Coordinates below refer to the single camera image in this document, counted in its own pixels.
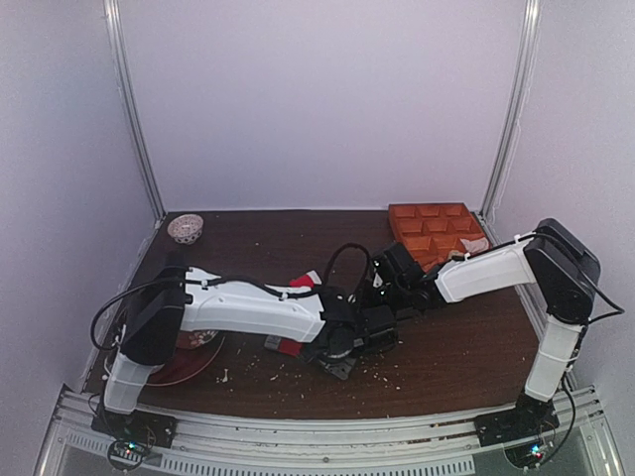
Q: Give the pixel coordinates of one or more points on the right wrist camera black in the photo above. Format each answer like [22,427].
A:
[396,266]

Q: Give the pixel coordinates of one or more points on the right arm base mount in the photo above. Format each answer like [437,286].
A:
[527,418]

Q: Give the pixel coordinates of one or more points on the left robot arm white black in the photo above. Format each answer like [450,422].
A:
[189,299]

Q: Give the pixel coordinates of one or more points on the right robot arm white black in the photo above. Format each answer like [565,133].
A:
[550,257]

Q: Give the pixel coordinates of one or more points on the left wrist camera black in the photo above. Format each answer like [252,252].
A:
[379,329]

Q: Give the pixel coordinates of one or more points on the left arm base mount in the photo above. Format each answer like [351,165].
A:
[146,428]

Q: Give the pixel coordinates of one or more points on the small patterned white bowl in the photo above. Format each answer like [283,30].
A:
[186,229]

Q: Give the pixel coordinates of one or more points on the red white underwear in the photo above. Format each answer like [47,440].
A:
[287,346]

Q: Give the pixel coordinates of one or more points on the orange compartment tray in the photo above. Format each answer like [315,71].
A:
[430,231]

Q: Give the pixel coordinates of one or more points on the large dark red tray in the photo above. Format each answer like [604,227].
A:
[193,362]

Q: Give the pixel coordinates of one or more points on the aluminium frame post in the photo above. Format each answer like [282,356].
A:
[116,39]
[511,131]

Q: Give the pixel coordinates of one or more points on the red floral plate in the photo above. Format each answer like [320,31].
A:
[191,340]

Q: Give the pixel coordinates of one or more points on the right aluminium frame post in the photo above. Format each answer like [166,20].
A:
[511,131]

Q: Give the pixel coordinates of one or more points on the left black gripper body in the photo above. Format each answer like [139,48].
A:
[347,364]

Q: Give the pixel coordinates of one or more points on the aluminium front rail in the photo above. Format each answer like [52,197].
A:
[441,444]

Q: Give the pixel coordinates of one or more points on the left aluminium frame post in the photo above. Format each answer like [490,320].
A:
[116,39]

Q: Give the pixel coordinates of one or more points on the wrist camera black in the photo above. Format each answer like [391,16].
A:
[396,266]
[379,329]

